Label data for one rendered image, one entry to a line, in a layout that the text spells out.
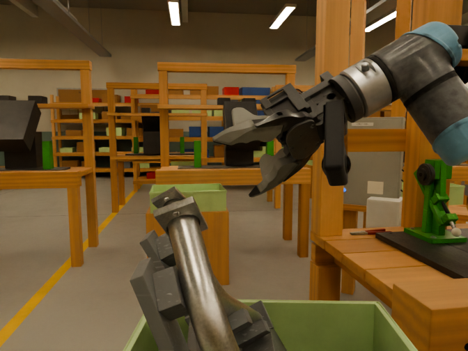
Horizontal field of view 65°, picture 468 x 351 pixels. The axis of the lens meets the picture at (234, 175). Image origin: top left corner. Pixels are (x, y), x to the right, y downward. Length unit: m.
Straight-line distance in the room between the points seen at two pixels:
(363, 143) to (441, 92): 0.99
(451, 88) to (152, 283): 0.44
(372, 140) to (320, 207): 0.35
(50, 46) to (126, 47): 2.01
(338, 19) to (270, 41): 10.08
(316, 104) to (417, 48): 0.15
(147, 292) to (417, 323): 0.73
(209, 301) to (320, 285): 1.17
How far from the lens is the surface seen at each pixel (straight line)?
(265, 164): 0.60
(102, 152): 10.51
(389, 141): 1.58
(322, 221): 1.40
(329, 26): 1.41
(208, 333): 0.32
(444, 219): 1.40
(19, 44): 12.06
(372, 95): 0.54
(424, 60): 0.57
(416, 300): 0.94
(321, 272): 1.46
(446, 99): 0.56
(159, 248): 0.51
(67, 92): 11.46
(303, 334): 0.74
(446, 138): 0.56
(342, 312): 0.73
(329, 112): 0.52
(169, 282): 0.33
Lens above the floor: 1.27
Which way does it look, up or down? 7 degrees down
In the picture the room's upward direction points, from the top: straight up
